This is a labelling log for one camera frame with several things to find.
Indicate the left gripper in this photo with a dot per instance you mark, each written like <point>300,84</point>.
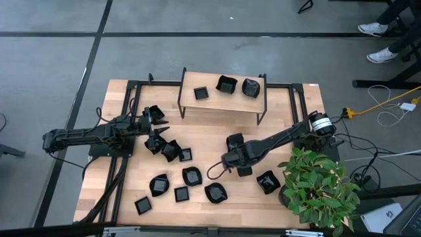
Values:
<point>149,126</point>

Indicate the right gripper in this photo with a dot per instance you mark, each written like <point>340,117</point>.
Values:
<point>246,153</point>

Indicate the small square black plate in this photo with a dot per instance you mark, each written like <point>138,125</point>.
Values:
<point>158,112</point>
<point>143,205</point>
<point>201,93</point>
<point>185,155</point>
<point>181,194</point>

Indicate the black wavy square bowl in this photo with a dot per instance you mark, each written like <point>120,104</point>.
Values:
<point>268,182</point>
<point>171,151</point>
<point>157,145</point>
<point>226,86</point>

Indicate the black leaf-shaped bowl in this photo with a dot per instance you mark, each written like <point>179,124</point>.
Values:
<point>216,193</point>
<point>159,186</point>
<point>251,89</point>

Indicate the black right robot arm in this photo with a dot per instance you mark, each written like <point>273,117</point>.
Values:
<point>283,135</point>

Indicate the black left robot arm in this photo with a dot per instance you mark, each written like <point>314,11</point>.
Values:
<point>82,136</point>

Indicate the wooden shelf with black legs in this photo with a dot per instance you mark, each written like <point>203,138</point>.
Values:
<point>223,100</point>

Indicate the black rounded square bowl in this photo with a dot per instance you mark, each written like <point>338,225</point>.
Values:
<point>192,176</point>

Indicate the green potted plant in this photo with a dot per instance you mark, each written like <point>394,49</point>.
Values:
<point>312,187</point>

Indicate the black table leg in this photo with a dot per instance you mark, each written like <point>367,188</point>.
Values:
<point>378,84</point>

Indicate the white box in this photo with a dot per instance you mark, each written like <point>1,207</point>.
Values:
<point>381,217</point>

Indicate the black rig bar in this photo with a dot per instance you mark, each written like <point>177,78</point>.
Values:
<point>49,230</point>

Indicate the grey chair base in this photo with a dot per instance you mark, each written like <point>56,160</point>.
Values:
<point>10,150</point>

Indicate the black floor stand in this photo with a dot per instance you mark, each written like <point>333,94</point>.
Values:
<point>394,190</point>

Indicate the person's white shoe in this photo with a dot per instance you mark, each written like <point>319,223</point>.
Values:
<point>381,56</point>
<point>373,29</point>

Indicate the white power adapter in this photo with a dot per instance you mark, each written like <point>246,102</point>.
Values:
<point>408,106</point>

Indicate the dark laptop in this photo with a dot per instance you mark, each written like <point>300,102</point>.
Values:
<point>408,222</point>

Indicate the person's leg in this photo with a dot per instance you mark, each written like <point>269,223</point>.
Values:
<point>408,39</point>
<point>394,11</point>

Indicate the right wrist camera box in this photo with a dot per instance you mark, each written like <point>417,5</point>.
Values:
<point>227,159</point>

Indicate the black aluminium table frame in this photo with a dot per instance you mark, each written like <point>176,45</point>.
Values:
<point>158,83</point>

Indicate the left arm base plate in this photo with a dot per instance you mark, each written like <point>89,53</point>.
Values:
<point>98,152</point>

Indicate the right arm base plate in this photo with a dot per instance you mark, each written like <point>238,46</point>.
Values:
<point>333,153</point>

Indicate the silver frame bracket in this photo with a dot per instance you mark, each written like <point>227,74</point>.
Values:
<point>304,233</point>
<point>118,231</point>

